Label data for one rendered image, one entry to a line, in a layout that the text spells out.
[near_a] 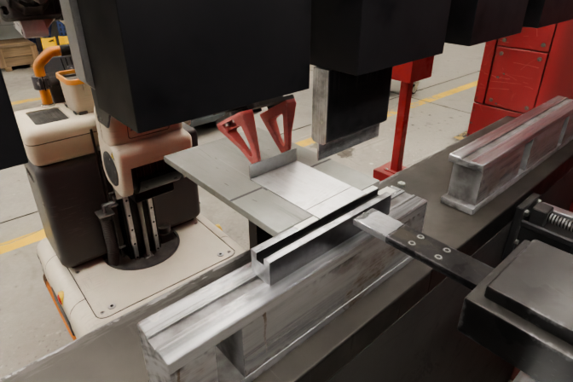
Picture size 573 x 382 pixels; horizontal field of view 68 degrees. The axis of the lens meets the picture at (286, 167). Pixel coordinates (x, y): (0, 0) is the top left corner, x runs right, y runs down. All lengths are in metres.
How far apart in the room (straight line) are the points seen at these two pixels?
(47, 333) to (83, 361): 1.38
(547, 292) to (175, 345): 0.31
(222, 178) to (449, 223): 0.38
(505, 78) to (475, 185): 0.57
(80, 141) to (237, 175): 0.95
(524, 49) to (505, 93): 0.12
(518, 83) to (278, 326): 1.00
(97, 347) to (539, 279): 0.45
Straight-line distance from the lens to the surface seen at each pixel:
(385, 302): 0.58
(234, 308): 0.43
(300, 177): 0.57
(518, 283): 0.40
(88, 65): 0.32
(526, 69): 1.28
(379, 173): 2.58
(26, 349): 1.91
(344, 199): 0.52
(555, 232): 0.88
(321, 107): 0.42
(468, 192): 0.79
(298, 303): 0.47
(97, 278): 1.63
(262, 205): 0.51
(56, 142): 1.47
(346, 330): 0.54
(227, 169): 0.60
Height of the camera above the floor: 1.27
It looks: 27 degrees down
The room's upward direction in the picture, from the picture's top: straight up
